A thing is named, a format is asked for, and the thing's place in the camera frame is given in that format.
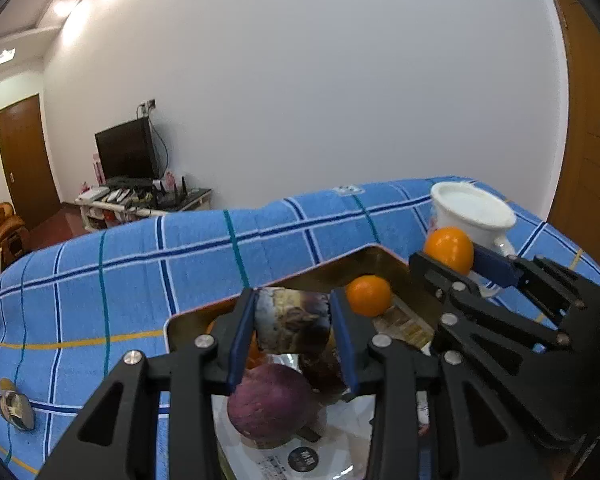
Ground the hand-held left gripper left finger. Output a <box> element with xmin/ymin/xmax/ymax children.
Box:
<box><xmin>39</xmin><ymin>287</ymin><xmax>259</xmax><ymax>480</ymax></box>

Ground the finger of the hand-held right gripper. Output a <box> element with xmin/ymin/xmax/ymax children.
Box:
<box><xmin>409</xmin><ymin>251</ymin><xmax>581</xmax><ymax>361</ymax></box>
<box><xmin>471</xmin><ymin>242</ymin><xmax>600</xmax><ymax>312</ymax></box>

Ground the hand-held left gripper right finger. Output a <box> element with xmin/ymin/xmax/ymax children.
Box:
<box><xmin>329</xmin><ymin>287</ymin><xmax>547</xmax><ymax>480</ymax></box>

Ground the orange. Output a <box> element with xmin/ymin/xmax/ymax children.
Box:
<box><xmin>423</xmin><ymin>227</ymin><xmax>475</xmax><ymax>277</ymax></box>
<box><xmin>345</xmin><ymin>275</ymin><xmax>393</xmax><ymax>317</ymax></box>

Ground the round brown root chunk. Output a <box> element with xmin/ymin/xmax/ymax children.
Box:
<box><xmin>300</xmin><ymin>347</ymin><xmax>346</xmax><ymax>403</ymax></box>

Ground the pink metal tin box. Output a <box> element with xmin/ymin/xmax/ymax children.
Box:
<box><xmin>162</xmin><ymin>244</ymin><xmax>443</xmax><ymax>480</ymax></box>

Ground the white cup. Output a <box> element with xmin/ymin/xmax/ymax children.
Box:
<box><xmin>430</xmin><ymin>181</ymin><xmax>517</xmax><ymax>298</ymax></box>

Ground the blue plaid blanket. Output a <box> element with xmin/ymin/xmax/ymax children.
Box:
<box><xmin>0</xmin><ymin>176</ymin><xmax>600</xmax><ymax>480</ymax></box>

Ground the black router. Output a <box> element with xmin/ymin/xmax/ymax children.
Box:
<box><xmin>166</xmin><ymin>176</ymin><xmax>190</xmax><ymax>207</ymax></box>

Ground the white television stand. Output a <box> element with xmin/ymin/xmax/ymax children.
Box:
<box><xmin>75</xmin><ymin>187</ymin><xmax>213</xmax><ymax>233</ymax></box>

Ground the brown wooden wardrobe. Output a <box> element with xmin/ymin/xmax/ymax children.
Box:
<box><xmin>547</xmin><ymin>0</ymin><xmax>600</xmax><ymax>272</ymax></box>

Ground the black television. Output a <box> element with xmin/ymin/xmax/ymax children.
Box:
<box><xmin>94</xmin><ymin>119</ymin><xmax>160</xmax><ymax>181</ymax></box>

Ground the orange leather armchair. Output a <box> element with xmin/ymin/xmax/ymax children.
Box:
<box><xmin>0</xmin><ymin>202</ymin><xmax>31</xmax><ymax>267</ymax></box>

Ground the brown wooden door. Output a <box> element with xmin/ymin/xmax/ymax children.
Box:
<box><xmin>0</xmin><ymin>94</ymin><xmax>62</xmax><ymax>231</ymax></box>

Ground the black power cable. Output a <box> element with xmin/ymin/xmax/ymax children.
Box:
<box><xmin>147</xmin><ymin>115</ymin><xmax>172</xmax><ymax>177</ymax></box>

